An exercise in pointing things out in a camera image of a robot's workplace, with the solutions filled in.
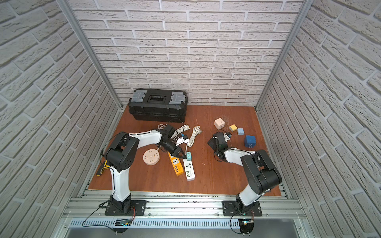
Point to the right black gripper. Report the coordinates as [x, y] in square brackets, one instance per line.
[211, 143]

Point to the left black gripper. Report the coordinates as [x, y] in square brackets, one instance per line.
[175, 148]

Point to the orange power strip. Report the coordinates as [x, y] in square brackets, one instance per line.
[176, 165]

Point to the yellow charger plug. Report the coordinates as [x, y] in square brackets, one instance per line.
[233, 128]

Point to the white power strip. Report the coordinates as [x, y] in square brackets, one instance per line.
[189, 170]

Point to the light blue charger plug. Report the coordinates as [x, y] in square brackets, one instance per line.
[240, 131]

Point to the round pink power socket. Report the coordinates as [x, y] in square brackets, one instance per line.
[151, 157]

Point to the dark blue adapter plug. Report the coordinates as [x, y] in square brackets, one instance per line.
[250, 141]

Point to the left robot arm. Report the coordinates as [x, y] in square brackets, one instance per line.
[121, 155]

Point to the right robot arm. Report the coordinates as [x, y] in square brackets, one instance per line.
[261, 172]

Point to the teal plug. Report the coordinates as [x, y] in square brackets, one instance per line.
[189, 157]

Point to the black plastic toolbox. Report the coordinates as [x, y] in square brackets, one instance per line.
[158, 105]

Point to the yellow tape measure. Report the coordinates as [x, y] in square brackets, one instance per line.
[101, 168]

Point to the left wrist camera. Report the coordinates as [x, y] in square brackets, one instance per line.
[183, 138]

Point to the aluminium rail frame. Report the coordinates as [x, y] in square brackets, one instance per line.
[180, 211]

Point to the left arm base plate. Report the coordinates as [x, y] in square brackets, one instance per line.
[128, 208]

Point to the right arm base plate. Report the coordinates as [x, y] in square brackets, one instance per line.
[230, 208]

